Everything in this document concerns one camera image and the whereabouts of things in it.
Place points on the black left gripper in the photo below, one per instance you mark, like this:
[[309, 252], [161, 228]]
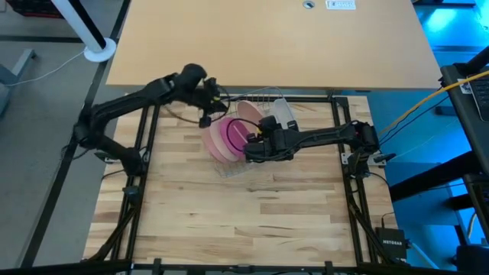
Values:
[[212, 105]]

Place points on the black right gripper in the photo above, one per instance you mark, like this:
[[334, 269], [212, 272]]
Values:
[[275, 143]]

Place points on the magenta plate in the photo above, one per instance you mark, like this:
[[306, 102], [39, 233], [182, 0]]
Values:
[[238, 139]]

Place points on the peach plate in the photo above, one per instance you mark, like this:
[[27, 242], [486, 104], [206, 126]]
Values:
[[248, 111]]

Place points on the light pink plate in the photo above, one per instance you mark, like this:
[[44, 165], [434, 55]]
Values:
[[206, 143]]

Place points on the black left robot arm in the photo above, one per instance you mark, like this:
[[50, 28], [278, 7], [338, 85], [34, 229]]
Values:
[[126, 103]]

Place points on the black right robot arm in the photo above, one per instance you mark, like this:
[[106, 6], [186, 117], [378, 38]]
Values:
[[328, 133]]

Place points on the clear plastic utensil cup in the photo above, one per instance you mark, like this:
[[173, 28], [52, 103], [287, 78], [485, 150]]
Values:
[[282, 110]]

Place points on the tan wooden desk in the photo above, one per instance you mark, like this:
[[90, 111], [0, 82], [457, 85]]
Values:
[[229, 46]]

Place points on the white tower fan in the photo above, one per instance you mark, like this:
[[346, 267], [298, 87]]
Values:
[[100, 53]]

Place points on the white power outlet strip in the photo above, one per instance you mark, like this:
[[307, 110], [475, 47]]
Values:
[[341, 4]]

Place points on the black equipment cart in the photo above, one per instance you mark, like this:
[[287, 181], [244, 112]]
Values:
[[458, 114]]

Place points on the grey table leg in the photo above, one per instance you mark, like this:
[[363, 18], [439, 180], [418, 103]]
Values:
[[21, 61]]

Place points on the white sticker label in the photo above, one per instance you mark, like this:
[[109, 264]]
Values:
[[465, 87]]

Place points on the dark storage crate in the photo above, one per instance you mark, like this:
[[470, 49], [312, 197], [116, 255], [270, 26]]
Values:
[[30, 7]]

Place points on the black laptop keyboard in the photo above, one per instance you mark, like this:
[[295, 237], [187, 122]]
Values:
[[480, 95]]

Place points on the black aluminium table frame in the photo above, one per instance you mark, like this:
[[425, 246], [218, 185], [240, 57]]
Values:
[[313, 100]]

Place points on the black Netgear network switch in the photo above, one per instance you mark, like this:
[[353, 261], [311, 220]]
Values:
[[391, 244]]

